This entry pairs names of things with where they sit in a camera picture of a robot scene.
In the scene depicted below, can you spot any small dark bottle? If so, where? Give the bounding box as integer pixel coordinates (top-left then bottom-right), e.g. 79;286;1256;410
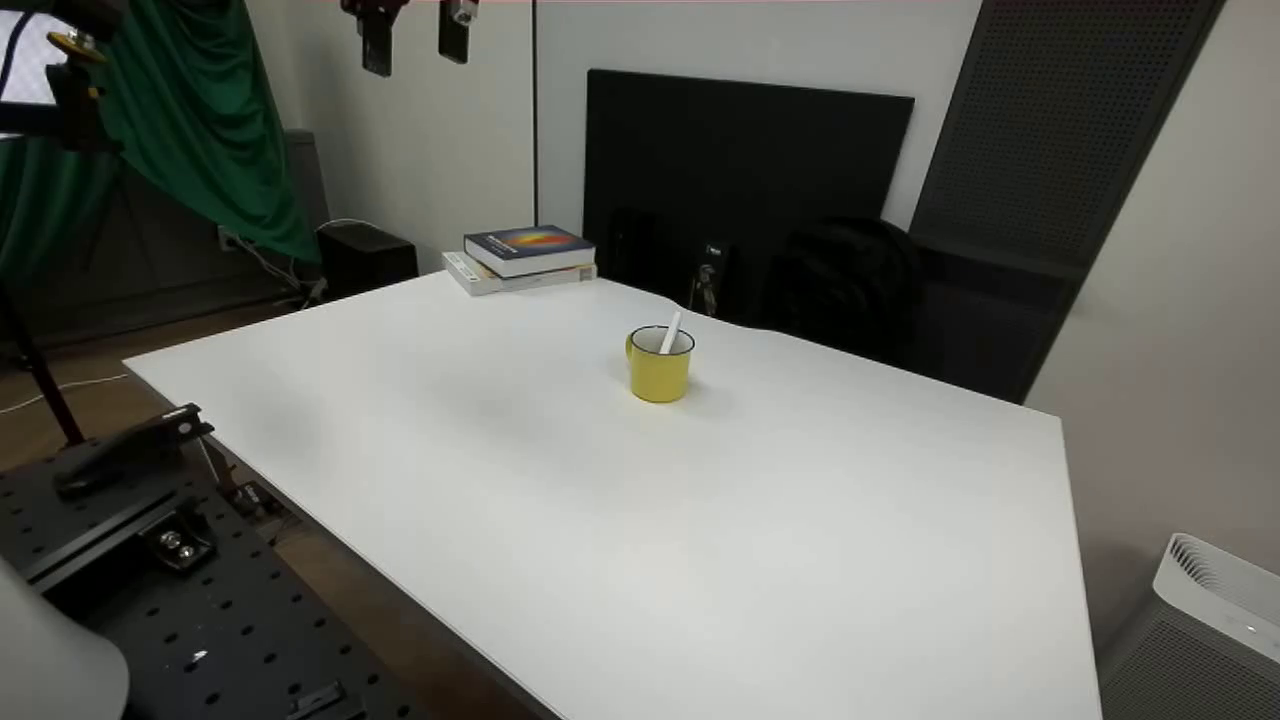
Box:
690;236;732;318

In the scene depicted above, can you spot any small black mounted device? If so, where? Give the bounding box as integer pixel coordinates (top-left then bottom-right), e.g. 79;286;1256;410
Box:
139;518;217;576

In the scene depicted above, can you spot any black hanging device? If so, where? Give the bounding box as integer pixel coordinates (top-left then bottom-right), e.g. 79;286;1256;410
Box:
337;0;406;80
437;0;481;69

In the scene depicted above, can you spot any black tripod leg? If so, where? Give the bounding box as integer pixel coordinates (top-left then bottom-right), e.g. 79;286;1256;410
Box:
0;286;94;452

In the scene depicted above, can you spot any small black box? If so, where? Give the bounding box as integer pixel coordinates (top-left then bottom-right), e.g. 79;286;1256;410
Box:
311;221;425;300

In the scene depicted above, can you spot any yellow enamel mug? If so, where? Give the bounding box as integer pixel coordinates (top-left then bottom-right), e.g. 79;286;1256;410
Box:
625;319;702;410

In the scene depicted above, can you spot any white waste bin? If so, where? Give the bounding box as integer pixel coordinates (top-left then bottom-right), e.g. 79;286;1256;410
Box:
1099;528;1280;720

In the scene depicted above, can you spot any large black flat panel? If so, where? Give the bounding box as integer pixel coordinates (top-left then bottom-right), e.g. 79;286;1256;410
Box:
581;69;919;323

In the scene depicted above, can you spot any black perforated breadboard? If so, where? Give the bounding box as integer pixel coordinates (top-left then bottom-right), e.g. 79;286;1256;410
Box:
0;452;446;720

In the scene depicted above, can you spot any white rounded cover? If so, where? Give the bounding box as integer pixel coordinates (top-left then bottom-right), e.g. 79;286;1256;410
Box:
0;558;131;720

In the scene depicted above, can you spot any blue book stack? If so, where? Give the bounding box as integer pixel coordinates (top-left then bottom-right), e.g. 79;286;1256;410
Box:
439;248;599;300

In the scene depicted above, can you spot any green cloth curtain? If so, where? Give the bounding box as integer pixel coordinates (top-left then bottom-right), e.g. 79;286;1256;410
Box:
0;0;323;291

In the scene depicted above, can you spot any black clamp tool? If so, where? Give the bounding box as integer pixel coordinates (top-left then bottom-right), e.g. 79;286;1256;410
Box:
53;401;217;505

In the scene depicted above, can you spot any tall dark leaning board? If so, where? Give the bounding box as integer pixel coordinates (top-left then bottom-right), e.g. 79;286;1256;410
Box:
908;0;1229;404

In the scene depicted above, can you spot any bright monitor screen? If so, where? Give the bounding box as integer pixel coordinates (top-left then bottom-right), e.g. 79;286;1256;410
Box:
0;9;85;111

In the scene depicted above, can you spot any dark blue book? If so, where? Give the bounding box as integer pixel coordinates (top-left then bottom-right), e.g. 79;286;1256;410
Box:
462;221;599;280

